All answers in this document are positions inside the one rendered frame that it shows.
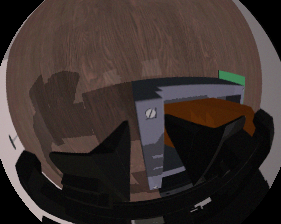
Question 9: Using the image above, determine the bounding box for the orange l-shaped part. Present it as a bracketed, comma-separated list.
[164, 97, 256, 137]

